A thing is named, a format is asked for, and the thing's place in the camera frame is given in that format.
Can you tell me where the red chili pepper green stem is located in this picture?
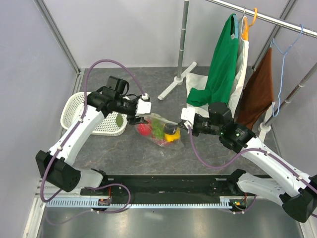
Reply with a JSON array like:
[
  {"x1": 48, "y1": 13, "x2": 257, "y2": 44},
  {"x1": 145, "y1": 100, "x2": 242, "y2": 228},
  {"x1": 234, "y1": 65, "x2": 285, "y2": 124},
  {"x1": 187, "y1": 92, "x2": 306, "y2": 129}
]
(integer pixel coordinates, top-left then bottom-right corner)
[{"x1": 155, "y1": 139, "x2": 174, "y2": 148}]

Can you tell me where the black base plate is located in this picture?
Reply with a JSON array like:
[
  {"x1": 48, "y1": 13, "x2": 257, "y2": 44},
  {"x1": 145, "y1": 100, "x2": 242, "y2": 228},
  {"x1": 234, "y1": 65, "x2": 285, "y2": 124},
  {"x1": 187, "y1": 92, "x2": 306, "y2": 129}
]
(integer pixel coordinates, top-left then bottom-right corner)
[{"x1": 80, "y1": 175, "x2": 245, "y2": 204}]

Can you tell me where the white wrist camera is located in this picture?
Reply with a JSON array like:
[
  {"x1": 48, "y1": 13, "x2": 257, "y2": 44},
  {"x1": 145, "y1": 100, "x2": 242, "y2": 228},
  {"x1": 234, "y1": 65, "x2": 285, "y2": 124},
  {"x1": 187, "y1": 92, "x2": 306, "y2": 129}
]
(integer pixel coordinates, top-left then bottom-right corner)
[
  {"x1": 136, "y1": 93, "x2": 152, "y2": 115},
  {"x1": 181, "y1": 107, "x2": 196, "y2": 128}
]

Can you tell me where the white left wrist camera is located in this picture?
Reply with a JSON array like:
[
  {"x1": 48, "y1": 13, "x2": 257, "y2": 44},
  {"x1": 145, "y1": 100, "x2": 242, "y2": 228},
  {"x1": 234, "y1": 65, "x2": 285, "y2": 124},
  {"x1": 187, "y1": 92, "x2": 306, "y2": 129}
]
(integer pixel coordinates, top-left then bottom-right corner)
[{"x1": 136, "y1": 93, "x2": 152, "y2": 115}]

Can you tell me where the clear dotted zip bag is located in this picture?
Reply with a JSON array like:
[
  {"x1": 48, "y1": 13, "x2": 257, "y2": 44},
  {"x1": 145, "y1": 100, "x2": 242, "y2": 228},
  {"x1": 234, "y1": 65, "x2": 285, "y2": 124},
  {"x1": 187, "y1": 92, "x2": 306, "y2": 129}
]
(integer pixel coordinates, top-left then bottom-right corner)
[{"x1": 135, "y1": 113, "x2": 184, "y2": 150}]

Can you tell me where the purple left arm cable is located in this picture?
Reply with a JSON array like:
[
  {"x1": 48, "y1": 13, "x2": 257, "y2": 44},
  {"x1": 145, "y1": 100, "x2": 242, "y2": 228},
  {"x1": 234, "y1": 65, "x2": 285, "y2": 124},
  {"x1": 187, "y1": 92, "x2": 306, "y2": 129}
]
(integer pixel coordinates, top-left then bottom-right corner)
[{"x1": 40, "y1": 59, "x2": 149, "y2": 226}]

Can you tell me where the blue wire hanger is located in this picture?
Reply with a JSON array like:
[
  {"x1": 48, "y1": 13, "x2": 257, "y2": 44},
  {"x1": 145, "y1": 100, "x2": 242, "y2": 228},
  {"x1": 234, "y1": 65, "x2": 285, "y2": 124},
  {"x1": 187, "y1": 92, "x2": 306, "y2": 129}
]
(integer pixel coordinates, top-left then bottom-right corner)
[{"x1": 269, "y1": 24, "x2": 304, "y2": 118}]

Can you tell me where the dark purple fruit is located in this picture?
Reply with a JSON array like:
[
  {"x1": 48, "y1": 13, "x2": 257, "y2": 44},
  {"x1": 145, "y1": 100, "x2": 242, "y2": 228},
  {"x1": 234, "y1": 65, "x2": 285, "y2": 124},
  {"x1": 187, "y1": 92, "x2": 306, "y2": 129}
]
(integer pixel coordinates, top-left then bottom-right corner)
[{"x1": 163, "y1": 123, "x2": 177, "y2": 135}]

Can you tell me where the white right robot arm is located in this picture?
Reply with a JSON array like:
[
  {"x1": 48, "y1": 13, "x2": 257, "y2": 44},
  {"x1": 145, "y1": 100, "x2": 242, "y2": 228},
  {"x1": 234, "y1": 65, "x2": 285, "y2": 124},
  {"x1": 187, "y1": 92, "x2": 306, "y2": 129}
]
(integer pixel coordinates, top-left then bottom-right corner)
[{"x1": 178, "y1": 102, "x2": 317, "y2": 223}]

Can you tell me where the grey clothes rack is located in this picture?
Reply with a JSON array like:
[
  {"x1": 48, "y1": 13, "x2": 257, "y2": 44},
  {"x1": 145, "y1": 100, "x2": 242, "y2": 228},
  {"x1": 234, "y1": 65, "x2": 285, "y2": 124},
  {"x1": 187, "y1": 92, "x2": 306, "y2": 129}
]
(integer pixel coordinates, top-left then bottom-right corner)
[{"x1": 158, "y1": 0, "x2": 317, "y2": 140}]

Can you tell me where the green shirt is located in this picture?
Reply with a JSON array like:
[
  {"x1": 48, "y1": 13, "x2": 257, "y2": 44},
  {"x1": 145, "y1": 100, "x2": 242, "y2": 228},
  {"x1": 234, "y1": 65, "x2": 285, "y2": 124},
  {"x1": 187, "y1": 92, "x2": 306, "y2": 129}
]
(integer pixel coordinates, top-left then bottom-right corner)
[{"x1": 187, "y1": 13, "x2": 239, "y2": 107}]

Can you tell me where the white perforated plastic basket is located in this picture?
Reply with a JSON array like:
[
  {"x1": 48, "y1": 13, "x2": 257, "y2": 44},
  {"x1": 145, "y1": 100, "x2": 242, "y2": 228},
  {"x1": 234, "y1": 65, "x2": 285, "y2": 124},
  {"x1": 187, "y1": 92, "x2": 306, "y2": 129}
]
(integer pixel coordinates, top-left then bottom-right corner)
[{"x1": 60, "y1": 92, "x2": 127, "y2": 136}]

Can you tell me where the green grape bunch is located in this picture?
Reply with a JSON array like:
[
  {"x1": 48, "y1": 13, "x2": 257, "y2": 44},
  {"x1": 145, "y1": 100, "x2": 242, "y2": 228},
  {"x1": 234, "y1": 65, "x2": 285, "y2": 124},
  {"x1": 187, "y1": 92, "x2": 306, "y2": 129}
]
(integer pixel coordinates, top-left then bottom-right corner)
[{"x1": 151, "y1": 119, "x2": 164, "y2": 139}]

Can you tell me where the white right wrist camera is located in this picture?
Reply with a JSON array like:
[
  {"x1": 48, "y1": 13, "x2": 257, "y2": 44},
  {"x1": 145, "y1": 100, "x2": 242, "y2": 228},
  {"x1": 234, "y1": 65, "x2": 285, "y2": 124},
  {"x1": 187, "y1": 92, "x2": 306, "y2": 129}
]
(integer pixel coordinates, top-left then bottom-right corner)
[{"x1": 181, "y1": 107, "x2": 196, "y2": 128}]

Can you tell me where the brown towel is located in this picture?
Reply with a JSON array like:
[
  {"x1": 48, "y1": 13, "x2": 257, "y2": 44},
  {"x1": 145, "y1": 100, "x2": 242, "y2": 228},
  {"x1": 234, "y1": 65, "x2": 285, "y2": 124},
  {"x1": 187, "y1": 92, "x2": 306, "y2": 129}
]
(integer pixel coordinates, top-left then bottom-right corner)
[{"x1": 237, "y1": 48, "x2": 274, "y2": 130}]

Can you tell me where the red apple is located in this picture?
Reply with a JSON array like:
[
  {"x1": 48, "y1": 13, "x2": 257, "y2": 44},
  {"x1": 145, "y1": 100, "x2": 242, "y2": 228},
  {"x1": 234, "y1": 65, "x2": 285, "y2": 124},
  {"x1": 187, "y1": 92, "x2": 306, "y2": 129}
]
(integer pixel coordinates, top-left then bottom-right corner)
[{"x1": 137, "y1": 123, "x2": 152, "y2": 136}]

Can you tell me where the grey slotted cable duct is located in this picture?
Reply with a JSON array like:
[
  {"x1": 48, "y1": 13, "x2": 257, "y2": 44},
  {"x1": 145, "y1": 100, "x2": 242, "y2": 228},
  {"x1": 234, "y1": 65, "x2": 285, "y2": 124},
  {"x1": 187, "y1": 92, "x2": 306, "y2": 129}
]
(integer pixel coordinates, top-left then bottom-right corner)
[{"x1": 46, "y1": 197, "x2": 232, "y2": 209}]

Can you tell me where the white garment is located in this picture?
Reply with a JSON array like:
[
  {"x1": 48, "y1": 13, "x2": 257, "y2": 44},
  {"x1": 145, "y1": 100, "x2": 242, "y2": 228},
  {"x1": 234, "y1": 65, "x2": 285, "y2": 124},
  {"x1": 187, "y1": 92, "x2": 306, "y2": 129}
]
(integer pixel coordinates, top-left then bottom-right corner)
[{"x1": 185, "y1": 34, "x2": 249, "y2": 117}]

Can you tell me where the orange clothes hanger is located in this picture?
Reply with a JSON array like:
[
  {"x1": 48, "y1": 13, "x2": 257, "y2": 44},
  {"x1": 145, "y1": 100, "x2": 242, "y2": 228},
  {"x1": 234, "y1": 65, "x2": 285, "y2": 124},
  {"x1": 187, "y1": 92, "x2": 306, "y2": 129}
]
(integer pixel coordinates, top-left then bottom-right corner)
[{"x1": 241, "y1": 7, "x2": 258, "y2": 41}]

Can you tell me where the yellow bell pepper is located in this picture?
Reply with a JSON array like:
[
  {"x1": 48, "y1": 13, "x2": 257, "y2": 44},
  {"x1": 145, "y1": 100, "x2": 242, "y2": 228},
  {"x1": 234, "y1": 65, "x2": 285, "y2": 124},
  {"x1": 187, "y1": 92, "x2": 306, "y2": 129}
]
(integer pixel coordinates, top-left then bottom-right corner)
[{"x1": 164, "y1": 130, "x2": 181, "y2": 142}]

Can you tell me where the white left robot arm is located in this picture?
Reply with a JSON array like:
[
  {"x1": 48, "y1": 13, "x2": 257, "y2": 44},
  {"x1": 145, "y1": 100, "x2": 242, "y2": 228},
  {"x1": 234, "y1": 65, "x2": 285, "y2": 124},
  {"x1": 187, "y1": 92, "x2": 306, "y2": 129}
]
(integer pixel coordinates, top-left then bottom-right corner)
[{"x1": 35, "y1": 76, "x2": 151, "y2": 195}]

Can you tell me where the green leaf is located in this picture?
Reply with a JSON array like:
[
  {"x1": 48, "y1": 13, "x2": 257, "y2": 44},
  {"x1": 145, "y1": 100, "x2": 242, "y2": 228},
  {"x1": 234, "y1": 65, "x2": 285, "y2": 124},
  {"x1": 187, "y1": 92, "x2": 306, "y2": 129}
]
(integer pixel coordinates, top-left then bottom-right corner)
[{"x1": 115, "y1": 113, "x2": 123, "y2": 128}]

